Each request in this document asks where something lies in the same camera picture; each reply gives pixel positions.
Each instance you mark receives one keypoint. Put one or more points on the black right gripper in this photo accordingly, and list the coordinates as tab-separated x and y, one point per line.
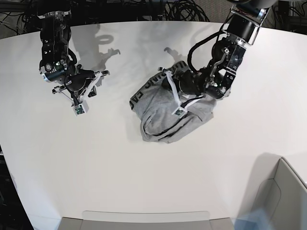
76	82

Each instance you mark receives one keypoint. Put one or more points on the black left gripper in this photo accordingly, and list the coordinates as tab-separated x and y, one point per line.
187	82

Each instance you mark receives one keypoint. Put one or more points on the grey T-shirt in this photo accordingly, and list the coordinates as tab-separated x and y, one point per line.
154	106

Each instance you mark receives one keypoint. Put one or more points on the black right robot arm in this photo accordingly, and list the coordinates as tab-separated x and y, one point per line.
59	63

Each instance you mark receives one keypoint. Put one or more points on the grey chair bottom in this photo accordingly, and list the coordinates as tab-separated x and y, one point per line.
96	220

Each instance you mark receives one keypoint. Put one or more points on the grey chair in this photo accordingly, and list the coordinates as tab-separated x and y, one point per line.
96	220
281	202

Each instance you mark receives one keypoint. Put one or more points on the grey chair right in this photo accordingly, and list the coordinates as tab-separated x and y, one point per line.
281	202

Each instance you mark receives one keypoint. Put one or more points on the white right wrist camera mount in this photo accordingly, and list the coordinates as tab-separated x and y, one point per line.
79	104

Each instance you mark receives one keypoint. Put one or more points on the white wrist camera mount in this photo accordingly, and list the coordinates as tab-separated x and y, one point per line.
180	111
79	104

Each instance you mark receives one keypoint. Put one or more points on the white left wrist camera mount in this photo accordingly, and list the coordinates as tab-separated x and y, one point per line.
180	111

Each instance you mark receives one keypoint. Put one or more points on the black cable bundle background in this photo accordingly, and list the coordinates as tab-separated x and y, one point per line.
169	10

